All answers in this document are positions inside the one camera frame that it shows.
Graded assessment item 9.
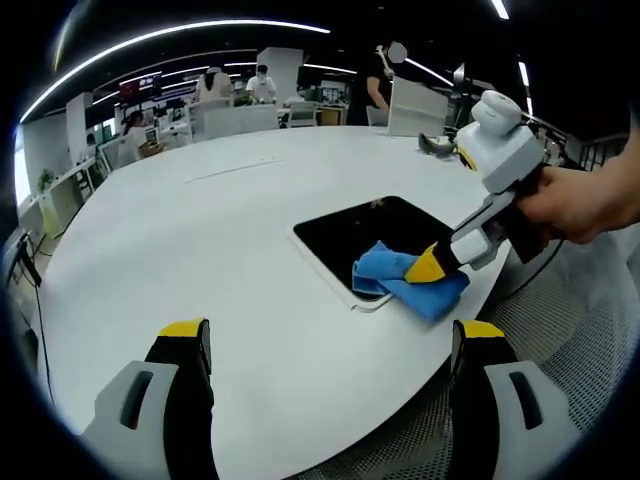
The black and grey headset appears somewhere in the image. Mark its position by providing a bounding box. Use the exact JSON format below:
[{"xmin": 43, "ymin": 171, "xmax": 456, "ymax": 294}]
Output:
[{"xmin": 418, "ymin": 132, "xmax": 460, "ymax": 158}]

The person's right hand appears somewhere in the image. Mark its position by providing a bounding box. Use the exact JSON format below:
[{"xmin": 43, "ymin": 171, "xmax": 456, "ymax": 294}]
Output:
[{"xmin": 516, "ymin": 163, "xmax": 627, "ymax": 246}]

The grey mesh office chair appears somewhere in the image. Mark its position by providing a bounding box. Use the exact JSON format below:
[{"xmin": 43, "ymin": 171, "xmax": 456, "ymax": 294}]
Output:
[{"xmin": 299, "ymin": 234, "xmax": 640, "ymax": 480}]

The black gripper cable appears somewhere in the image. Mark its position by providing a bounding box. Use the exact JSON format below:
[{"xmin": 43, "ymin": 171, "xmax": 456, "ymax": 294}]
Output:
[{"xmin": 499, "ymin": 238, "xmax": 567, "ymax": 302}]

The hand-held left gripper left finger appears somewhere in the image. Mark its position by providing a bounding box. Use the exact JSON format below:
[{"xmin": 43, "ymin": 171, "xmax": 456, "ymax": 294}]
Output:
[{"xmin": 82, "ymin": 317, "xmax": 219, "ymax": 480}]

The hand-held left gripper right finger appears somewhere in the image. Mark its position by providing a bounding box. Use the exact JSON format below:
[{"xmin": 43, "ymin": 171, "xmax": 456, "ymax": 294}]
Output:
[{"xmin": 449, "ymin": 318, "xmax": 584, "ymax": 480}]

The blue cleaning cloth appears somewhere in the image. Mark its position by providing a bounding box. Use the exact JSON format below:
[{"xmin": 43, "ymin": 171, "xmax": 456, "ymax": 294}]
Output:
[{"xmin": 352, "ymin": 239, "xmax": 472, "ymax": 323}]

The white shelf unit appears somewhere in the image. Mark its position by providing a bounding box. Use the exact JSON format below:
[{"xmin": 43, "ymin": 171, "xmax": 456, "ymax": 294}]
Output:
[{"xmin": 35, "ymin": 162, "xmax": 110, "ymax": 237}]

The black mirror with white frame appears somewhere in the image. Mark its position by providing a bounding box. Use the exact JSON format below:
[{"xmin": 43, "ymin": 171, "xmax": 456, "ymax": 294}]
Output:
[{"xmin": 288, "ymin": 194, "xmax": 457, "ymax": 315}]

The curved ceiling light strip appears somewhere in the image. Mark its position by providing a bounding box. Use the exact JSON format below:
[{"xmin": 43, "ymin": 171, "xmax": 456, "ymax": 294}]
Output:
[{"xmin": 19, "ymin": 19, "xmax": 332, "ymax": 124}]

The black bar stand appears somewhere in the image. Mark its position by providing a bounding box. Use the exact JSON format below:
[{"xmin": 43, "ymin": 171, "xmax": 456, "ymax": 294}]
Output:
[{"xmin": 18, "ymin": 234, "xmax": 42, "ymax": 288}]

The red wall screen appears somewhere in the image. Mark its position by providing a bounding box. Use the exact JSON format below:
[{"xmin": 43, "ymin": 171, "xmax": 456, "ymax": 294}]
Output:
[{"xmin": 118, "ymin": 71, "xmax": 164, "ymax": 100}]

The white divider board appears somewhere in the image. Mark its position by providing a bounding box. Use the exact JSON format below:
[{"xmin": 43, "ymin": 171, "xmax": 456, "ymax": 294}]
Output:
[{"xmin": 387, "ymin": 77, "xmax": 450, "ymax": 138}]

